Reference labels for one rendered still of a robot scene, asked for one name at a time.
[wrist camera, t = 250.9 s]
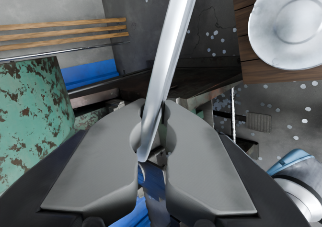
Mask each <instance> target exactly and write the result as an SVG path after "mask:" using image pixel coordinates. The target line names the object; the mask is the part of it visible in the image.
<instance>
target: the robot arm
mask: <svg viewBox="0 0 322 227"><path fill-rule="evenodd" d="M145 101H146V99H143V98H141V99H138V100H136V101H134V102H132V103H130V104H128V105H126V106H124V107H121V108H119V109H117V110H115V111H113V112H111V113H110V114H108V115H106V116H105V117H103V118H102V119H100V120H99V121H97V122H96V123H95V124H94V125H92V126H91V127H90V128H89V129H87V130H82V129H80V130H79V131H78V132H76V133H75V134H74V135H73V136H71V137H70V138H69V139H67V140H66V141H65V142H64V143H62V144H61V145H60V146H59V147H57V148H56V149H55V150H53V151H52V152H51V153H49V154H48V155H47V156H46V157H44V158H43V159H42V160H40V161H39V162H38V163H37V164H35V165H34V166H33V167H31V168H30V169H29V170H28V171H27V172H26V173H24V174H23V175H22V176H21V177H20V178H19V179H18V180H16V181H15V182H14V183H13V184H12V185H11V186H10V187H9V188H8V189H7V190H6V191H5V192H4V193H3V194H2V195H1V196H0V227H109V226H110V225H111V224H113V223H114V222H116V221H118V220H119V219H121V218H123V217H125V216H126V215H128V214H130V213H131V212H132V211H133V210H134V209H135V207H136V202H137V193H138V157H137V155H136V153H135V152H136V150H137V149H138V148H139V147H140V146H141V120H142V116H143V111H144V106H145ZM161 124H164V126H165V127H166V128H167V136H166V147H167V148H168V149H169V151H170V152H171V155H170V156H169V157H168V160H167V172H166V184H165V197H166V209H167V211H168V212H169V213H170V214H171V215H172V216H174V217H175V218H177V219H178V220H180V221H181V222H182V223H184V224H185V225H187V226H188V227H312V226H311V225H310V223H309V222H319V223H320V224H321V225H322V163H321V162H319V161H318V160H317V159H315V157H314V156H311V155H310V154H308V153H307V152H305V151H304V150H302V149H299V148H296V149H293V150H292V151H290V152H289V153H287V154H286V155H285V156H284V157H283V158H281V159H280V160H279V161H278V162H277V163H275V164H274V165H273V166H272V167H271V168H270V169H268V170H267V171H265V170H263V169H262V168H261V167H260V166H259V165H258V164H257V163H256V162H255V161H254V160H253V159H252V158H251V157H250V156H248V155H247V154H246V153H245V152H244V151H243V150H242V149H241V148H240V147H239V146H238V145H237V144H236V143H235V142H233V141H232V140H231V139H230V138H229V137H228V136H227V135H220V134H219V133H218V132H217V131H216V130H215V129H214V128H213V127H211V126H210V125H209V124H208V123H207V122H206V121H204V120H203V119H202V118H200V117H199V116H197V115H195V114H194V113H192V112H190V111H189V110H187V109H185V108H184V107H182V106H180V105H179V104H177V103H175V102H174V101H172V100H165V101H162V105H161Z"/></svg>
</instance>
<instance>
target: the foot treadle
mask: <svg viewBox="0 0 322 227"><path fill-rule="evenodd" d="M213 115H216V116H221V117H225V118H229V119H231V116H230V113H226V112H221V111H216V110H213ZM235 120H239V121H243V122H246V128H247V129H249V130H253V131H258V132H263V133H267V134H270V133H271V122H272V116H271V115H268V114H262V113H253V112H247V113H246V116H242V115H237V114H236V115H235Z"/></svg>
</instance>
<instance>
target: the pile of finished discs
mask: <svg viewBox="0 0 322 227"><path fill-rule="evenodd" d="M248 36H249V40H250V44H251V46H252V48H253V50H254V52H255V53H256V54H257V55H258V57H259V58H260V59H261V60H263V61H264V62H265V63H267V64H269V65H271V66H273V67H276V68H279V69H284V70H303V69H309V68H313V67H316V66H319V65H322V0H256V2H255V4H254V7H253V10H252V13H251V14H250V17H249V22H248Z"/></svg>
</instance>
